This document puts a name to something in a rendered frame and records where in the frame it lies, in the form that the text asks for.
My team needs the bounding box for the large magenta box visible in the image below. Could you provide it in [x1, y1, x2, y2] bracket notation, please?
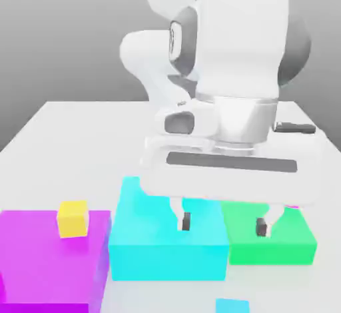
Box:
[0, 209, 112, 313]

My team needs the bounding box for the small light blue cube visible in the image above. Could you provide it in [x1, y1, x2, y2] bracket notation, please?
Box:
[214, 298, 250, 313]

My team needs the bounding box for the large green box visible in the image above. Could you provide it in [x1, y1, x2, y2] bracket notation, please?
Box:
[220, 200, 318, 266]

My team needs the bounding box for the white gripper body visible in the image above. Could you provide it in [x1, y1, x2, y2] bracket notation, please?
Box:
[139, 135, 321, 208]

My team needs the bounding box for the large cyan box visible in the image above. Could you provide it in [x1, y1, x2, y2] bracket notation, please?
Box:
[107, 176, 230, 282]

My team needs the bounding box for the small yellow cube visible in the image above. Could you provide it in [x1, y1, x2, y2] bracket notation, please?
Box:
[56, 200, 89, 239]

